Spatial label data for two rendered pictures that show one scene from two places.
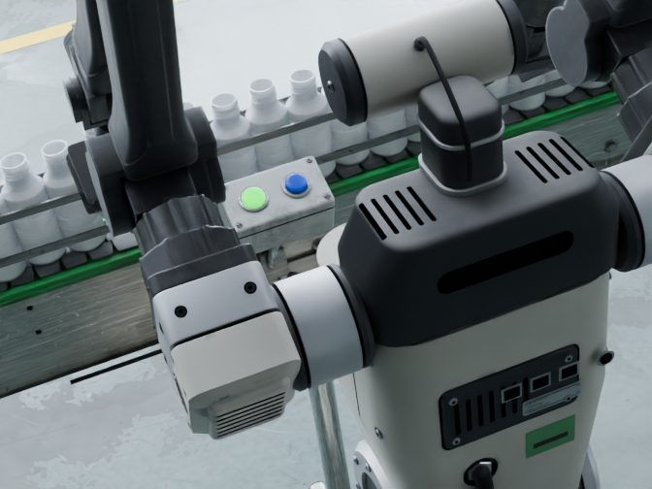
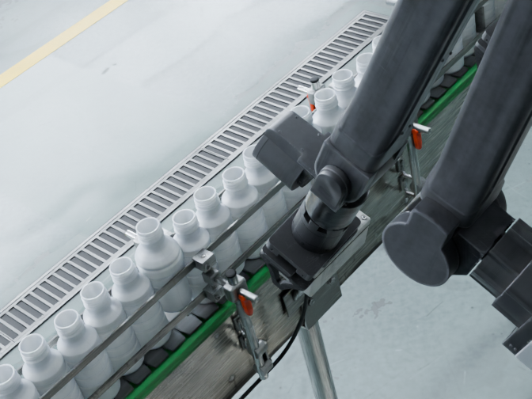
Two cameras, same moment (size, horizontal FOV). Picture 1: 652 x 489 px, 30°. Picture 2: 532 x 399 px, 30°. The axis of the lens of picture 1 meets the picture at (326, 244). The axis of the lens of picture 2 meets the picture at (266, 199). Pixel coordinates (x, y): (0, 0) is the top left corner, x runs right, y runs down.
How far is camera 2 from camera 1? 0.63 m
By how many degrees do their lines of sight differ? 18
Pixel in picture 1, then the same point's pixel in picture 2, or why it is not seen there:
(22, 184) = (108, 308)
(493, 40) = not seen: outside the picture
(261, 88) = (249, 155)
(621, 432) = (483, 332)
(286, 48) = (38, 147)
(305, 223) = (351, 246)
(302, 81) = not seen: hidden behind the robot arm
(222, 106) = (237, 179)
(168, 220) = (515, 248)
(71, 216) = (148, 320)
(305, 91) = not seen: hidden behind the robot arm
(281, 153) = (281, 202)
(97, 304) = (184, 387)
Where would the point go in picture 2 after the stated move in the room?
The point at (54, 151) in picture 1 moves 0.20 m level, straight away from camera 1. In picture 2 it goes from (116, 269) to (39, 222)
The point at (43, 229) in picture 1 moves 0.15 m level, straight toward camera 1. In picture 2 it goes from (130, 340) to (199, 383)
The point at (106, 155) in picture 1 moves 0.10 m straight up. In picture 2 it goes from (441, 214) to (430, 127)
